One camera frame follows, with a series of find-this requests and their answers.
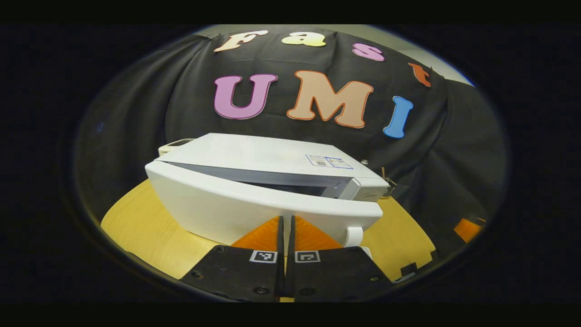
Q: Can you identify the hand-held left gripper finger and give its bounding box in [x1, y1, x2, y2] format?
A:
[181, 216, 286, 303]
[286, 216, 394, 303]

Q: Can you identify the white microwave oven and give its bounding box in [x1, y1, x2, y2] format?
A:
[145, 133, 391, 248]

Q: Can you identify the black backdrop cloth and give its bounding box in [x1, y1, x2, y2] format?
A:
[75, 30, 508, 255]

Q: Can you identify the white device with dark screen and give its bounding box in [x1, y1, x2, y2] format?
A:
[158, 139, 196, 157]

